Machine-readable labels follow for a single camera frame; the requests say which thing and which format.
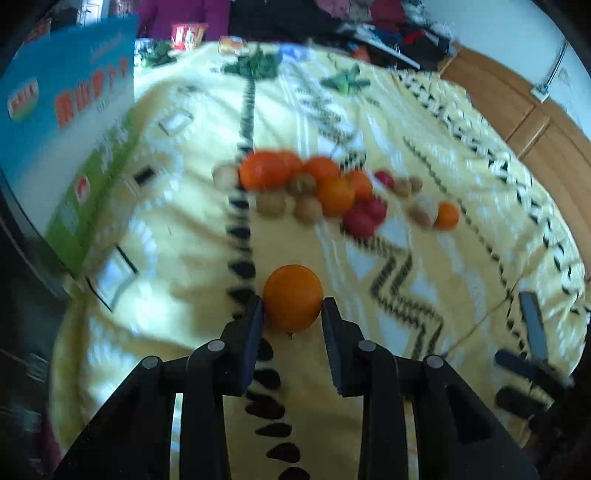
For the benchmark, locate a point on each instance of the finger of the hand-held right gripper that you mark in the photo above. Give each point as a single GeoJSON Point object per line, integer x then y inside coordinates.
{"type": "Point", "coordinates": [519, 400]}
{"type": "Point", "coordinates": [517, 362]}

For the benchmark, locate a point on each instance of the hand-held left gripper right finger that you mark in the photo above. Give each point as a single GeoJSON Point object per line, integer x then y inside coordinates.
{"type": "Point", "coordinates": [334, 350]}

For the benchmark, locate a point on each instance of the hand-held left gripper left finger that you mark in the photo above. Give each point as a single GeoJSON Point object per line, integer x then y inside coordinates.
{"type": "Point", "coordinates": [251, 341]}

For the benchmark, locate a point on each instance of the single orange citrus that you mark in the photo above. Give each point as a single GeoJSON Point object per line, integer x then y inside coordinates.
{"type": "Point", "coordinates": [293, 295]}

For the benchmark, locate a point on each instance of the pile of oranges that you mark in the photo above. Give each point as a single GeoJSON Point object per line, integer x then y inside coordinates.
{"type": "Point", "coordinates": [337, 196]}

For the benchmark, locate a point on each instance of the red tomato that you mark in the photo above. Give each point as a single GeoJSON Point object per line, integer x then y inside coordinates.
{"type": "Point", "coordinates": [384, 179]}
{"type": "Point", "coordinates": [358, 224]}
{"type": "Point", "coordinates": [376, 207]}

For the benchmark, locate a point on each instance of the yellow patterned blanket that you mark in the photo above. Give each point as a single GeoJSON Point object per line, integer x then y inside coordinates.
{"type": "Point", "coordinates": [184, 221]}

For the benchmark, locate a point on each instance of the white garlic bulb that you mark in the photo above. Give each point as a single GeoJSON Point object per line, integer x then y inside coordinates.
{"type": "Point", "coordinates": [427, 205]}

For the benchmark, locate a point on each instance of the wooden headboard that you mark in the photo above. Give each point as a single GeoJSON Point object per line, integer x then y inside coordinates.
{"type": "Point", "coordinates": [531, 120]}

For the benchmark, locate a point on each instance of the blue and green carton box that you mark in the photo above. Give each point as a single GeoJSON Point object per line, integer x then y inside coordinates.
{"type": "Point", "coordinates": [69, 138]}

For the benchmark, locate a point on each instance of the blue and white packet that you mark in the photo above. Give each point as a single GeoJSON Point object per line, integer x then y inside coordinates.
{"type": "Point", "coordinates": [295, 50]}

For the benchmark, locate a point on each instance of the orange snack packet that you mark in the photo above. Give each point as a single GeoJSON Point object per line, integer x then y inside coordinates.
{"type": "Point", "coordinates": [231, 45]}

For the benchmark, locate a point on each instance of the green leafy vegetable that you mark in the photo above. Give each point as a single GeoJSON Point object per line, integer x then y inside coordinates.
{"type": "Point", "coordinates": [157, 53]}

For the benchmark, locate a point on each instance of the red snack packet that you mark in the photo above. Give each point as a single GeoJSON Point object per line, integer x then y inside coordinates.
{"type": "Point", "coordinates": [187, 36]}

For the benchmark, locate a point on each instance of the pile of clothes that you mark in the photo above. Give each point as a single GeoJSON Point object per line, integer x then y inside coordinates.
{"type": "Point", "coordinates": [392, 27]}

